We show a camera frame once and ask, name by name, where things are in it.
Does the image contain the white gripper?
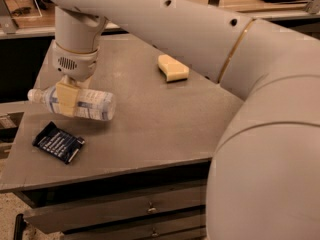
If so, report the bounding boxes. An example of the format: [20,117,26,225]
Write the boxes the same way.
[52,41,98,117]

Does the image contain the clear plastic water bottle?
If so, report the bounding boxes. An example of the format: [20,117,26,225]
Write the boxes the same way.
[27,86,116,121]

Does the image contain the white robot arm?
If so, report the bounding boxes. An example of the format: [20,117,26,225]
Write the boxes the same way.
[52,0,320,240]

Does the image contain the blue rxbar blueberry wrapper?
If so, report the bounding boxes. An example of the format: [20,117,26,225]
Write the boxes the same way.
[32,122,85,164]

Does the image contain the yellow sponge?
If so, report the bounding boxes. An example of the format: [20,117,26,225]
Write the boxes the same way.
[158,55,189,82]

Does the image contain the grey drawer cabinet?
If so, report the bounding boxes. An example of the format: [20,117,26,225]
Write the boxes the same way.
[1,34,233,237]

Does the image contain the upper grey drawer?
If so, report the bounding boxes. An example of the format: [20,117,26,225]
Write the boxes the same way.
[24,181,206,233]

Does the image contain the grey drawer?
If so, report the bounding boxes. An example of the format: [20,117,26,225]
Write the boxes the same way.
[61,214,206,240]
[24,181,206,233]

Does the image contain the lower grey drawer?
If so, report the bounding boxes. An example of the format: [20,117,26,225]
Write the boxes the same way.
[61,214,206,240]

